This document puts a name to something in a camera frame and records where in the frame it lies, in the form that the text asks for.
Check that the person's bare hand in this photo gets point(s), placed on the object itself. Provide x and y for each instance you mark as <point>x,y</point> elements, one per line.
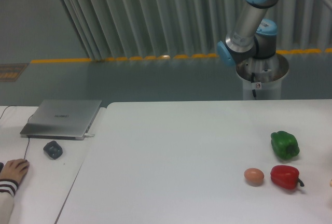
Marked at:
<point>15,170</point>

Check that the white striped sleeve forearm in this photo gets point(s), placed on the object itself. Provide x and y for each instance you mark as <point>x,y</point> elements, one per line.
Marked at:
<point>8,191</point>

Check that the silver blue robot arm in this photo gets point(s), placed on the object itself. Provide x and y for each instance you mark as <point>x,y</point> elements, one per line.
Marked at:
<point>241,42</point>

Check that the silver closed laptop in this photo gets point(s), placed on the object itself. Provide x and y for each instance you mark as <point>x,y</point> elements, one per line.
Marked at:
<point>62,119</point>

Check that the grey pleated curtain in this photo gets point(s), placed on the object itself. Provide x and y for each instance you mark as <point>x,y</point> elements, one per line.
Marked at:
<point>144,28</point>

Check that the brown egg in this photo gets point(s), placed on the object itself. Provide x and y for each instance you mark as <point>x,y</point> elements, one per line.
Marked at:
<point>254,176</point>

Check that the green bell pepper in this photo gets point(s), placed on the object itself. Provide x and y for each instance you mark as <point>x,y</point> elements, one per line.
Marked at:
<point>284,145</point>

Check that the red bell pepper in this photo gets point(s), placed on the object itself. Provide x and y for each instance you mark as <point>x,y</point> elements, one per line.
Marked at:
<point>286,177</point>

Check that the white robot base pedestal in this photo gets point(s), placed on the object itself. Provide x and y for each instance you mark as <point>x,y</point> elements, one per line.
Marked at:
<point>262,78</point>

